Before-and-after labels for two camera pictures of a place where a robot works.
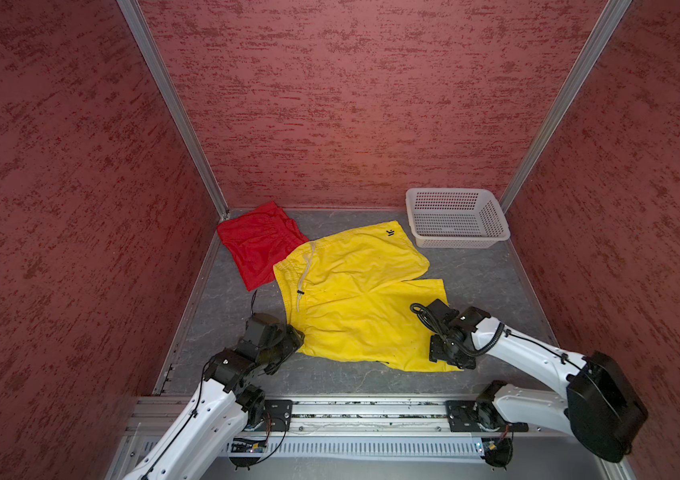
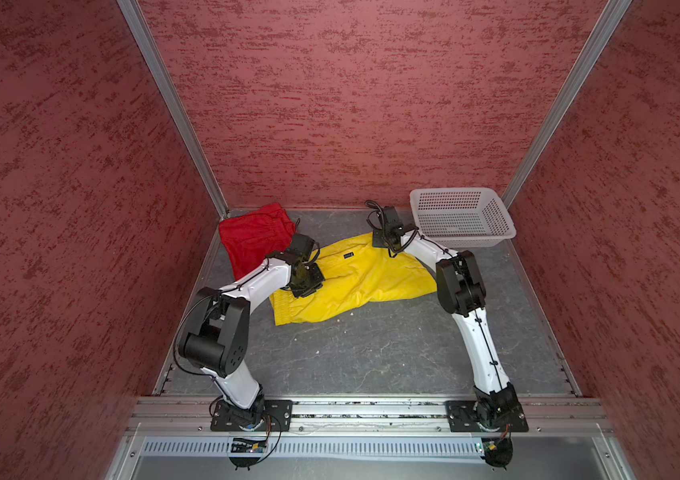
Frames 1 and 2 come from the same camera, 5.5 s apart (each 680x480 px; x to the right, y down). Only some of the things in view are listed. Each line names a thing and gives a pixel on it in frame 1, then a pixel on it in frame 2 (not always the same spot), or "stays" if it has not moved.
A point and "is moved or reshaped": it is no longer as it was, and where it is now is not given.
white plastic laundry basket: [455, 218] stays
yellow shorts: [357, 296] is moved or reshaped
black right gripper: [435, 353] -> [378, 239]
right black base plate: [479, 416] stays
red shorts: [257, 239] stays
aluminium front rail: [149, 416] stays
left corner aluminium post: [151, 48] stays
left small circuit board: [248, 445] stays
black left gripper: [290, 344] -> [317, 283]
